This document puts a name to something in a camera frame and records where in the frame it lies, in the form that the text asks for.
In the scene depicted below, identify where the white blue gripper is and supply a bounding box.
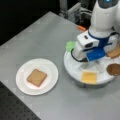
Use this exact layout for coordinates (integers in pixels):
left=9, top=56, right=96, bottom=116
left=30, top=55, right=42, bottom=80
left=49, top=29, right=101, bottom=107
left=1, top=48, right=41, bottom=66
left=71, top=31, right=109, bottom=62

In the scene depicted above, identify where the toasted bread slice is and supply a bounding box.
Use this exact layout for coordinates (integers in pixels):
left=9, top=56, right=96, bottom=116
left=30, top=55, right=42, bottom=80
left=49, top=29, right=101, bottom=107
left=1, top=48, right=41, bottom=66
left=106, top=47, right=120, bottom=59
left=27, top=69, right=47, bottom=87

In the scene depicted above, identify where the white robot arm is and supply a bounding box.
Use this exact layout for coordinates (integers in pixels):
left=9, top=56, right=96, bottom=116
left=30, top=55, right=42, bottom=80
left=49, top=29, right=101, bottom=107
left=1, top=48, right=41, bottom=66
left=71, top=0, right=120, bottom=62

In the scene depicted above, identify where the green lettuce leaf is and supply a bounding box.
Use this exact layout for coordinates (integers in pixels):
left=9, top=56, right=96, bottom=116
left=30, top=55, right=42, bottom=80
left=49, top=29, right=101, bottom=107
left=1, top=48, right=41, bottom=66
left=66, top=41, right=75, bottom=52

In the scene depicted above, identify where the small orange block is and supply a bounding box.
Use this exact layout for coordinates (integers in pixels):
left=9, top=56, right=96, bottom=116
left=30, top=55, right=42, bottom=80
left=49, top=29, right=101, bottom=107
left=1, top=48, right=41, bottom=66
left=78, top=26, right=86, bottom=31

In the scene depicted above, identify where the white divided serving tray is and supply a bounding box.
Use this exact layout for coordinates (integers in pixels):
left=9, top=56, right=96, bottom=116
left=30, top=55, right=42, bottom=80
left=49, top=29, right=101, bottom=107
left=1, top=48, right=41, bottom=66
left=64, top=51, right=120, bottom=87

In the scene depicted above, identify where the yellow cheese slice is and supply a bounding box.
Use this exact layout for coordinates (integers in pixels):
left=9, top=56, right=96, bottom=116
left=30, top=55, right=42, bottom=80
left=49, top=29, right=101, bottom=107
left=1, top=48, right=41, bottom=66
left=81, top=72, right=97, bottom=84

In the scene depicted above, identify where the brown meat patty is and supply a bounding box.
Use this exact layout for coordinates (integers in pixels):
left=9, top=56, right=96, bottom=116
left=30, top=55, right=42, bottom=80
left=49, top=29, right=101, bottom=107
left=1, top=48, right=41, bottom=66
left=107, top=64, right=120, bottom=76

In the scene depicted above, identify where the white round plate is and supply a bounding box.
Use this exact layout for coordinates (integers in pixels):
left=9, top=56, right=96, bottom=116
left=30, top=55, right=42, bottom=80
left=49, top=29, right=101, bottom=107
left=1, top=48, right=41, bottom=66
left=16, top=59, right=59, bottom=95

